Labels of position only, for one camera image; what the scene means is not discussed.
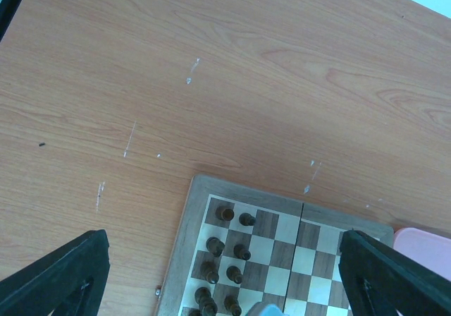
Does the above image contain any dark knight piece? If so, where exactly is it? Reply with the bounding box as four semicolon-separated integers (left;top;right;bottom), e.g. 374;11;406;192
206;237;225;257

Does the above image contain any dark rook piece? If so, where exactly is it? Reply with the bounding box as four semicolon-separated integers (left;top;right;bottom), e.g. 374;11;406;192
215;206;235;221

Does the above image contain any dark king piece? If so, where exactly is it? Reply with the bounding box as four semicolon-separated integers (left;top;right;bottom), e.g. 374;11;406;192
194;287;218;316

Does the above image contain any dark bishop piece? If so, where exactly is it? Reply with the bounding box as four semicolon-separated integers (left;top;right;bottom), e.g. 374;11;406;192
200;261;219;284

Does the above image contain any pink plastic tray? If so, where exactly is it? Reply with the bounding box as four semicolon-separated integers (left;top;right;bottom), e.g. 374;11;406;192
393;227;451;281

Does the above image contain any dark pawn piece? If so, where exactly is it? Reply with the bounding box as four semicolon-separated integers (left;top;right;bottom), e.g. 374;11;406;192
223;295;242;316
226;266;242;285
239;213;256;226
233;244;251;261

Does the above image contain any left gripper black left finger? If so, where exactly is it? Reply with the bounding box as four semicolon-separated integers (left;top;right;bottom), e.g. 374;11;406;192
1;229;110;315

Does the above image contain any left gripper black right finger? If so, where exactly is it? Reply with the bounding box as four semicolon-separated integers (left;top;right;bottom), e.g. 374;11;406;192
339;230;450;316

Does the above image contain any wooden chess board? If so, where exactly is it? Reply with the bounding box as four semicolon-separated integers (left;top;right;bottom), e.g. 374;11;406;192
156;174;394;315

